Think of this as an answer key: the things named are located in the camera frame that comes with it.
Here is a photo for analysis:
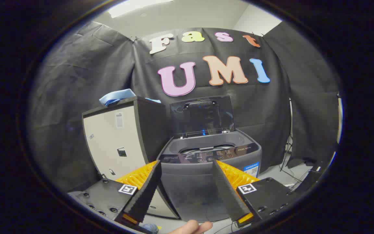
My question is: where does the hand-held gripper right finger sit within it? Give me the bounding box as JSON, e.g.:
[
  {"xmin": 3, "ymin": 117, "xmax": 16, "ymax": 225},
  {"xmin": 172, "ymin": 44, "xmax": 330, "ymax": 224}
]
[{"xmin": 212, "ymin": 159, "xmax": 300, "ymax": 228}]

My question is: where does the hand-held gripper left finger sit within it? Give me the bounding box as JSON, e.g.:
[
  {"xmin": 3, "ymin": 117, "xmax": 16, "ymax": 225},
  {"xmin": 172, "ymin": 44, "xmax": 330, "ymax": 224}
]
[{"xmin": 69, "ymin": 160, "xmax": 162, "ymax": 233}]

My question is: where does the grey washing machine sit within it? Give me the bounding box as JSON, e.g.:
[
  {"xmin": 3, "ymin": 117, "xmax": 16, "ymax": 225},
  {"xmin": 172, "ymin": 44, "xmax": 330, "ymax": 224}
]
[{"xmin": 157, "ymin": 128, "xmax": 262, "ymax": 223}]

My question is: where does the light blue shirt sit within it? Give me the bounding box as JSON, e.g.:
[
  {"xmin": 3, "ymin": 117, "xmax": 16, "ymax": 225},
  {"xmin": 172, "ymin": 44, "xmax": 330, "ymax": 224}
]
[{"xmin": 99, "ymin": 89, "xmax": 161, "ymax": 107}]

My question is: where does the small blue object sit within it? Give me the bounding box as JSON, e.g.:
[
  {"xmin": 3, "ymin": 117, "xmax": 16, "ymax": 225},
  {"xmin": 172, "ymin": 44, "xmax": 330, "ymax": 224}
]
[{"xmin": 142, "ymin": 223, "xmax": 159, "ymax": 234}]

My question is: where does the black tripod stand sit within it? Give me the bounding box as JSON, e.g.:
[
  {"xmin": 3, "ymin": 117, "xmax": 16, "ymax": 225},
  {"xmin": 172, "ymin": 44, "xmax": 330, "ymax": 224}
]
[{"xmin": 279, "ymin": 97, "xmax": 301, "ymax": 182}]

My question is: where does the black floor equipment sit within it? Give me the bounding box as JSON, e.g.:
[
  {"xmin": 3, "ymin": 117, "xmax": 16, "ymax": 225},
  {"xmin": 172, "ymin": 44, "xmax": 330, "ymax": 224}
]
[{"xmin": 299, "ymin": 162, "xmax": 329, "ymax": 193}]

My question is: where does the black backdrop cloth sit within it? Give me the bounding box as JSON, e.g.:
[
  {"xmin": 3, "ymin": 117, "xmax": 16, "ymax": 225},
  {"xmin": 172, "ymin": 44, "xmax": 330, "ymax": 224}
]
[{"xmin": 28, "ymin": 21, "xmax": 342, "ymax": 193}]

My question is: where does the beige cabinet with dark frame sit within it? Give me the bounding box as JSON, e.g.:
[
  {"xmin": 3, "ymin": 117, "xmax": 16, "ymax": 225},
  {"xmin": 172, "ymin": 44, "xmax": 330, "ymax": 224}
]
[{"xmin": 82, "ymin": 96, "xmax": 181, "ymax": 220}]

